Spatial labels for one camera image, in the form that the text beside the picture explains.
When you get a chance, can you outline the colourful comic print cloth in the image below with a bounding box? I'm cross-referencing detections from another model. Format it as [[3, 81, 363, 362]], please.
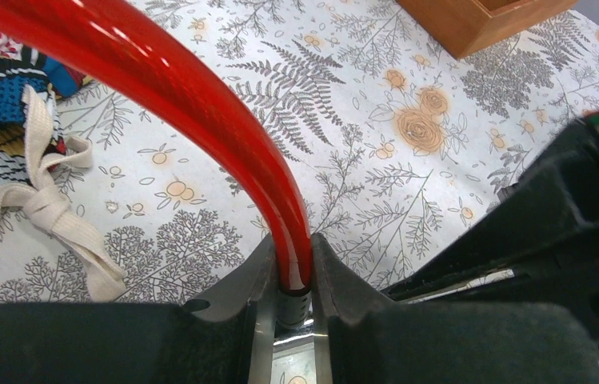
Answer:
[[0, 32, 126, 302]]

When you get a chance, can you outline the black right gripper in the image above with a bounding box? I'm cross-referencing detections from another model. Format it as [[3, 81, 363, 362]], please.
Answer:
[[384, 111, 599, 347]]

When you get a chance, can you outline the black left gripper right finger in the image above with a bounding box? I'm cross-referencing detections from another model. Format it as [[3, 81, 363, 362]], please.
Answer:
[[311, 234, 599, 383]]

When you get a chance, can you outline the orange wooden compartment tray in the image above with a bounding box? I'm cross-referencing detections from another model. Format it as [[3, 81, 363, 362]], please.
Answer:
[[397, 0, 576, 59]]

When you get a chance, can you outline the red cable lock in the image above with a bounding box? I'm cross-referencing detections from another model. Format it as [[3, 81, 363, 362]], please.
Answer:
[[0, 0, 315, 330]]

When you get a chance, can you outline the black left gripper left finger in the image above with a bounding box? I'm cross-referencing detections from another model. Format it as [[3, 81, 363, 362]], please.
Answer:
[[0, 238, 278, 383]]

